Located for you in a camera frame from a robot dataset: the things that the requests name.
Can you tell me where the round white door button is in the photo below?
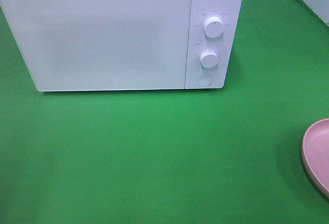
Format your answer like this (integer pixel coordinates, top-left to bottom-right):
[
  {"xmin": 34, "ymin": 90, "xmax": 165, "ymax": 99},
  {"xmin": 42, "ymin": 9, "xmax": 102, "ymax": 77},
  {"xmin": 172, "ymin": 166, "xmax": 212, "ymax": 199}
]
[{"xmin": 197, "ymin": 74, "xmax": 213, "ymax": 86}]

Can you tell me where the white round knob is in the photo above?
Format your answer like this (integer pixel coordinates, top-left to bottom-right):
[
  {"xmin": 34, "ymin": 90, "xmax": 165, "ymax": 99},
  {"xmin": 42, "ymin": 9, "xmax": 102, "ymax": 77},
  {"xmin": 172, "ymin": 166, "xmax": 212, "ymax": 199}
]
[
  {"xmin": 204, "ymin": 15, "xmax": 224, "ymax": 39},
  {"xmin": 200, "ymin": 50, "xmax": 218, "ymax": 69}
]

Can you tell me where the pink round plate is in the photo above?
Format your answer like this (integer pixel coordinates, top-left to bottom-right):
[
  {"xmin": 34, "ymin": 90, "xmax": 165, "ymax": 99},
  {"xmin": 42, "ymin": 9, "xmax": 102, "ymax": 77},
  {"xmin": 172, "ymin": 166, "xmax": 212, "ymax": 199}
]
[{"xmin": 301, "ymin": 118, "xmax": 328, "ymax": 198}]

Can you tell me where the white microwave oven body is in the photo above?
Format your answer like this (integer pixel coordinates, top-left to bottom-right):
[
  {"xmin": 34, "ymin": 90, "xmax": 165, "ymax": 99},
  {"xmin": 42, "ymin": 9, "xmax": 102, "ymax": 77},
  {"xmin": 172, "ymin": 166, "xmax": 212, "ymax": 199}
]
[{"xmin": 0, "ymin": 0, "xmax": 244, "ymax": 92}]

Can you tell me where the green table cloth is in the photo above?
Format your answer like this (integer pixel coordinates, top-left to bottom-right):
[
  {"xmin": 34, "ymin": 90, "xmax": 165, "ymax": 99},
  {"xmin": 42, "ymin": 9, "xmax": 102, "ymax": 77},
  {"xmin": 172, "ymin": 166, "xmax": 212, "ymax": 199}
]
[{"xmin": 1, "ymin": 0, "xmax": 328, "ymax": 223}]

